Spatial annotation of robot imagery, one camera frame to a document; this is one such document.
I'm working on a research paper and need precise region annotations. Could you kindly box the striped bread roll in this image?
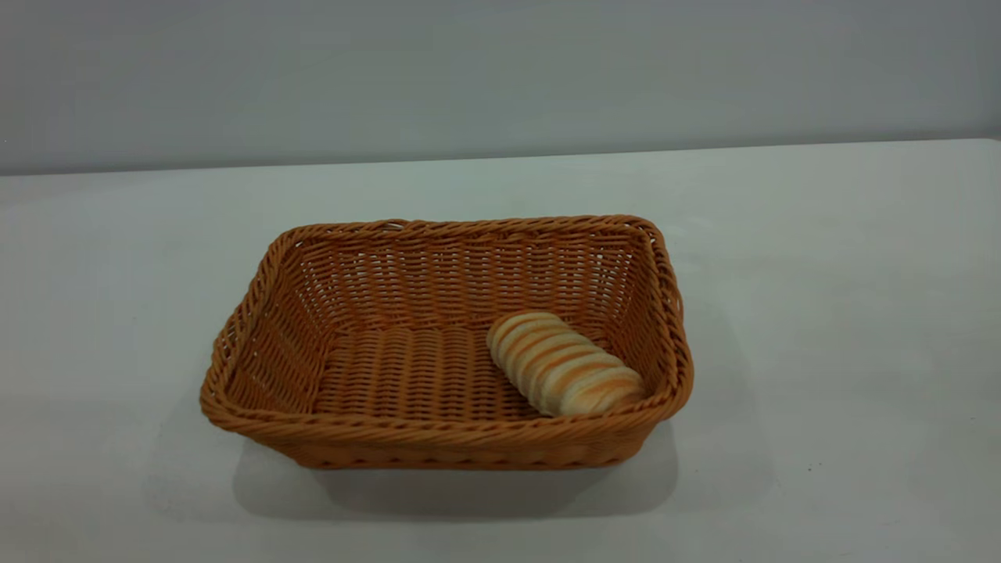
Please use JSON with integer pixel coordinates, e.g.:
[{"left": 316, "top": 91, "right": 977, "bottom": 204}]
[{"left": 486, "top": 312, "right": 647, "bottom": 417}]

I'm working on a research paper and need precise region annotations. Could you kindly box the orange woven wicker basket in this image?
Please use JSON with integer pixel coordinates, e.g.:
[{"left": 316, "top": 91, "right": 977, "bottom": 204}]
[{"left": 200, "top": 214, "right": 694, "bottom": 471}]

